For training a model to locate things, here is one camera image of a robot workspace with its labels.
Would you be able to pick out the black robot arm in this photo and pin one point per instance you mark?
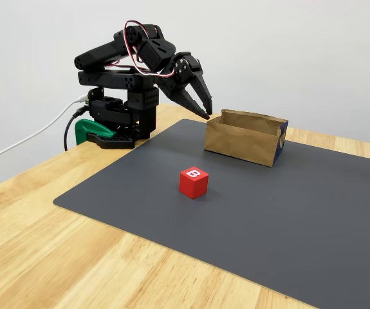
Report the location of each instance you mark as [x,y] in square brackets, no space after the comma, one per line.
[114,80]

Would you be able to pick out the red cube with white letter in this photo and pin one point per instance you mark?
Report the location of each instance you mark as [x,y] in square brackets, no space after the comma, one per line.
[192,186]

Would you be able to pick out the brown paper box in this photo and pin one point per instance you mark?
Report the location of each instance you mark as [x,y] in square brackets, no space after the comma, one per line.
[236,141]

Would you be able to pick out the grey rubber mat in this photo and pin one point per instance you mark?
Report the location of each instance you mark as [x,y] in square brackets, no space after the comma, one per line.
[268,225]

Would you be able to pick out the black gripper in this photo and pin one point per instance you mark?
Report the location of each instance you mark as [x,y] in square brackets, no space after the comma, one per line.
[174,84]

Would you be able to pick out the green table clamp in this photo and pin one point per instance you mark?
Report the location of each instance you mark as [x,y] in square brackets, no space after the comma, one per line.
[85,128]

